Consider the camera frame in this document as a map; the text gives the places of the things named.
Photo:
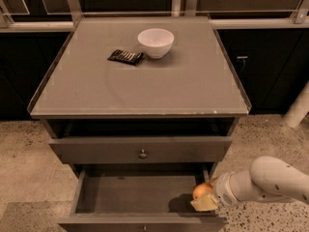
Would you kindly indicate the black snack packet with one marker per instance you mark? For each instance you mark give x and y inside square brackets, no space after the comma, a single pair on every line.
[126,57]

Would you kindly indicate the open grey middle drawer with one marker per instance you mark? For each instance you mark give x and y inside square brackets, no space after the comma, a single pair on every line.
[139,198]

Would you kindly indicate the round metal drawer knob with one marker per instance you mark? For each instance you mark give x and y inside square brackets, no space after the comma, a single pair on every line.
[143,154]

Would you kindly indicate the grey drawer cabinet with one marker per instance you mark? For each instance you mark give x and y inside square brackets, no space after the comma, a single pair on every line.
[191,91]

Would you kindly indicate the white ceramic bowl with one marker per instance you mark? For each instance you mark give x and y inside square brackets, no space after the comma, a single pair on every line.
[156,42]

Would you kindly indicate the metal rail frame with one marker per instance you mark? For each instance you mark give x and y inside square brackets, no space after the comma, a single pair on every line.
[62,15]

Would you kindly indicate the white pipe leg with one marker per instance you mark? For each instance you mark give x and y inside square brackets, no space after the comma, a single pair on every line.
[299,109]

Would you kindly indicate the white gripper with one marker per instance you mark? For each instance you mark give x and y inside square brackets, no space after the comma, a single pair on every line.
[222,188]

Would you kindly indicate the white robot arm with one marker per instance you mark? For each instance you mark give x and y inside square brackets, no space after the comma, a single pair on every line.
[267,180]

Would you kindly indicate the orange fruit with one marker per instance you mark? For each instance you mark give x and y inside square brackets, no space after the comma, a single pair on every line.
[201,189]

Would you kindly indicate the grey top drawer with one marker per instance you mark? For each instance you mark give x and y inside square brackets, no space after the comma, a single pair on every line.
[160,149]

